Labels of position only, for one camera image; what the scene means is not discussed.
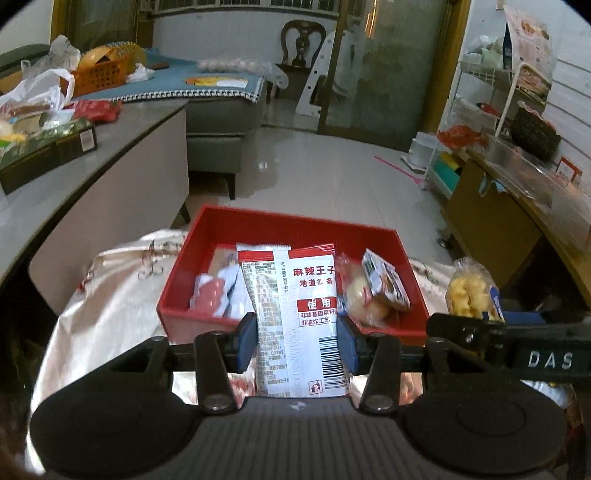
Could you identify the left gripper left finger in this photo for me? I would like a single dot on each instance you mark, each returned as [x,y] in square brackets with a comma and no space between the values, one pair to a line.
[217,354]

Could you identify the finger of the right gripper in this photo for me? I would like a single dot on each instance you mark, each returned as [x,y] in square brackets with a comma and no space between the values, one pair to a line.
[466,332]
[523,318]

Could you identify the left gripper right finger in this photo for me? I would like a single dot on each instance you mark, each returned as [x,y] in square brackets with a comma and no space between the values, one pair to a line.
[377,356]

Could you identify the yellow waffle packet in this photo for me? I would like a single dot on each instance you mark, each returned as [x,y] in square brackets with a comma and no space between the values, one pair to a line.
[472,292]

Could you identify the yellow bread snack packet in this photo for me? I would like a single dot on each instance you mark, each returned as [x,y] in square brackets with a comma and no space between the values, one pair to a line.
[221,291]

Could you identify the white spicy strip packet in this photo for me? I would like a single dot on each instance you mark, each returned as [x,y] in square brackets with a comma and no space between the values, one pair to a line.
[294,295]

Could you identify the red blue cake packet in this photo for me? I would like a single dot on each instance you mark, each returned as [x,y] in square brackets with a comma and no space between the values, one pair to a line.
[359,301]

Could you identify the green white biscuit packet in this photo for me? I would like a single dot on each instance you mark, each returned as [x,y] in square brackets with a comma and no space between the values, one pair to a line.
[385,282]

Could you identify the wooden side cabinet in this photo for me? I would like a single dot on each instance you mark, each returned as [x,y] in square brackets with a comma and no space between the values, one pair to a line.
[507,233]

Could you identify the red cardboard box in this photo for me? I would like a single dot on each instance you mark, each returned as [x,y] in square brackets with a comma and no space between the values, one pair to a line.
[219,228]

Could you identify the grey sofa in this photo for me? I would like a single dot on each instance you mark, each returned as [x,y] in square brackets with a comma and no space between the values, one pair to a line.
[216,128]

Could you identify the red packet on counter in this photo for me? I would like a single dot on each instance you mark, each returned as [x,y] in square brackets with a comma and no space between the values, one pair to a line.
[96,111]

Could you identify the dark green long box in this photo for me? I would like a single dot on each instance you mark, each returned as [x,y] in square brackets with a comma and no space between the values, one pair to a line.
[45,151]

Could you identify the blue sofa cover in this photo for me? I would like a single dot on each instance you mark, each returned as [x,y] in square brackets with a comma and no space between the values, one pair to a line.
[183,80]

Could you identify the white folding board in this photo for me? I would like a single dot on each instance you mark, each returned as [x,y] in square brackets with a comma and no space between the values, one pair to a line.
[311,99]

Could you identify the orange plastic basket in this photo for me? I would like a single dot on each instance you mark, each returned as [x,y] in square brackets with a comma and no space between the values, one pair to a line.
[106,66]

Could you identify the white plastic bag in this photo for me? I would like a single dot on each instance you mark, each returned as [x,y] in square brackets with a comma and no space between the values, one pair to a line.
[49,91]

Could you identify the dark wooden chair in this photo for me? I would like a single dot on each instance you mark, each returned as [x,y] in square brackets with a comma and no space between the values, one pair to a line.
[301,42]

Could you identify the white wire rack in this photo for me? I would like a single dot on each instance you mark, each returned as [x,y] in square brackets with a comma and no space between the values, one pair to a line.
[483,99]

